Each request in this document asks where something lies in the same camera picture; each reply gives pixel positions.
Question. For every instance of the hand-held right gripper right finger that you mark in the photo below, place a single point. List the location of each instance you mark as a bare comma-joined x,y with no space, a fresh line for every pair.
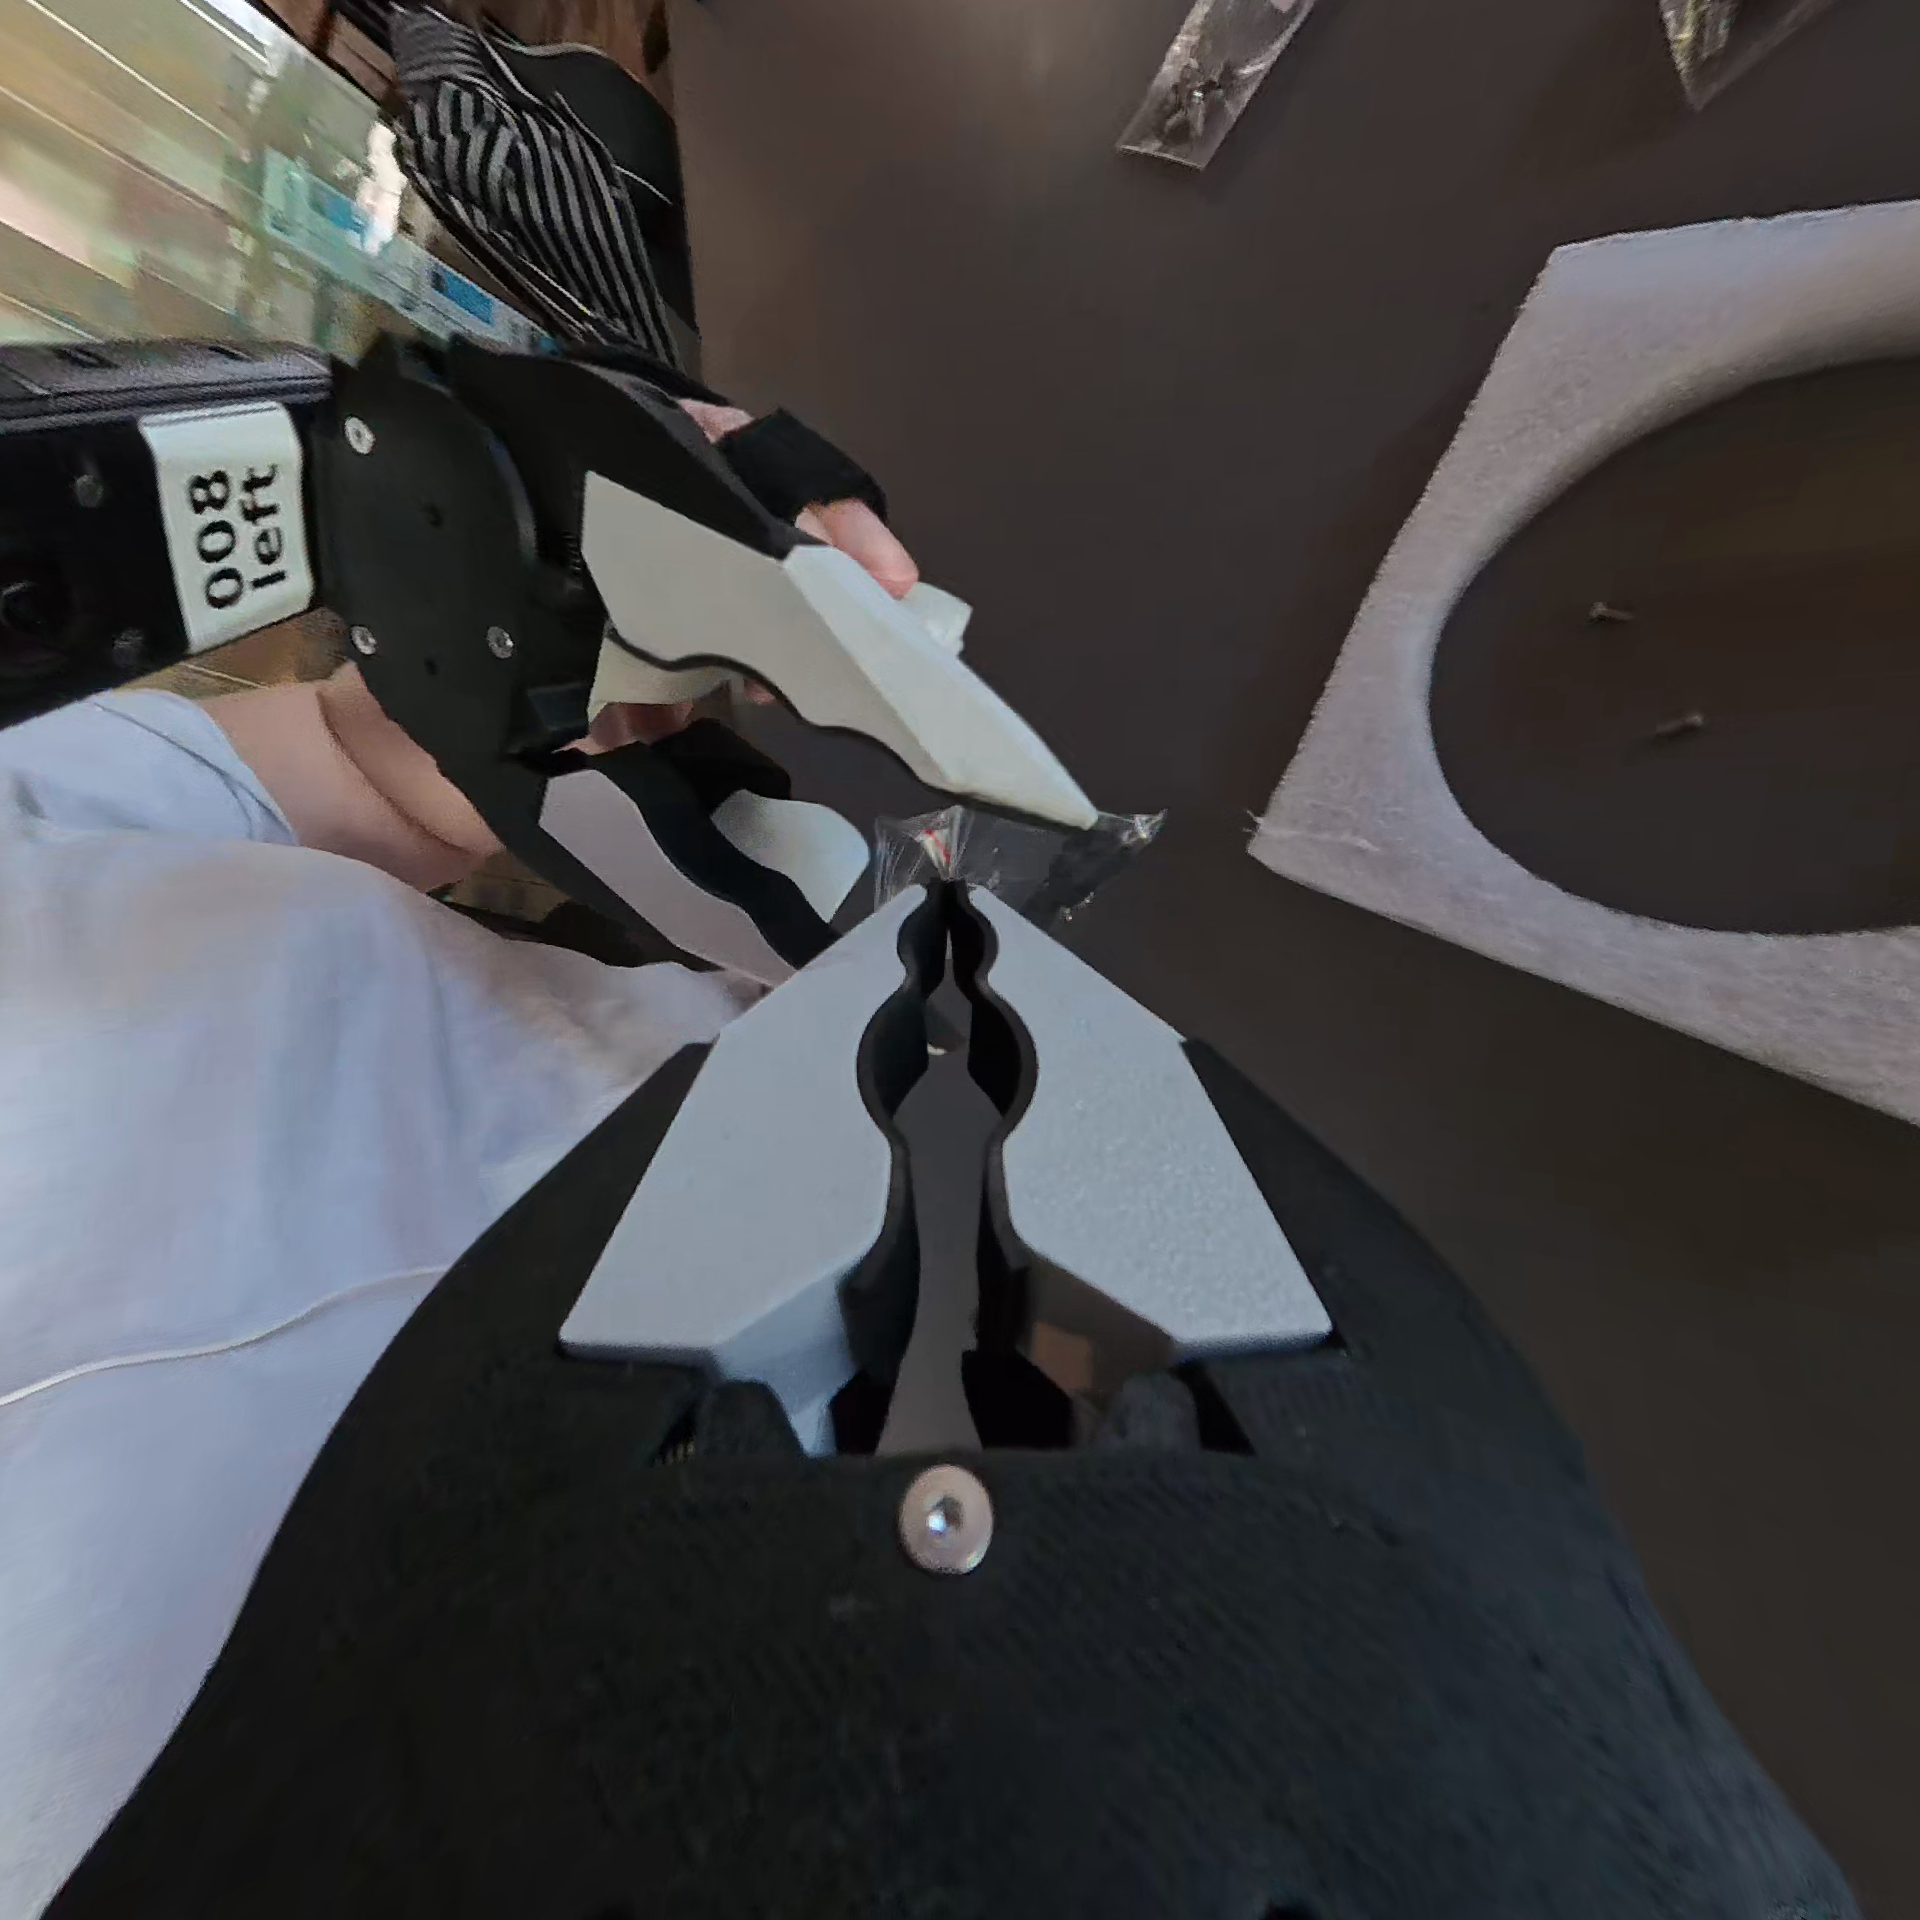
1154,1184

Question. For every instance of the person's left hand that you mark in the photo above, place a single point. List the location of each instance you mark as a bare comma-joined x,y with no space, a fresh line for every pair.
841,524

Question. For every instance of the person's white shirt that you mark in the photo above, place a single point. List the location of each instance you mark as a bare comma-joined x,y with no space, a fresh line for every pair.
224,1124

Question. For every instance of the black white striped cloth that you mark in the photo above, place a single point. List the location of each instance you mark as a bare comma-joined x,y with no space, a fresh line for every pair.
525,180

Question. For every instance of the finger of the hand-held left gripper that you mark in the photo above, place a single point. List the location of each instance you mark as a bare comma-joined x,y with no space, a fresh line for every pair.
630,885
870,675

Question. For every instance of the scattered clear screw bags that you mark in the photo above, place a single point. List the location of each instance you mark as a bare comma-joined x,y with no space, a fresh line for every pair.
1201,91

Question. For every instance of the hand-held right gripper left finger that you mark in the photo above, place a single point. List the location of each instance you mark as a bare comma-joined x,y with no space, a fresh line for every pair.
735,1184

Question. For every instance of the person's left forearm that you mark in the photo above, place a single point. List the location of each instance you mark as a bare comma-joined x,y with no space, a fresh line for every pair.
361,781

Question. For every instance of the dark brown desk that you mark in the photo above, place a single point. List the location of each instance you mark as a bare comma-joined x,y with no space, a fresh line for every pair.
1051,450

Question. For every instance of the small clear zip bag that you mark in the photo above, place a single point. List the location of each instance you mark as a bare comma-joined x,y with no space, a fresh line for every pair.
1051,871

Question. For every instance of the white foam square with hole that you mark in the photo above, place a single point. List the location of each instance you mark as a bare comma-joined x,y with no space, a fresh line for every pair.
1351,781

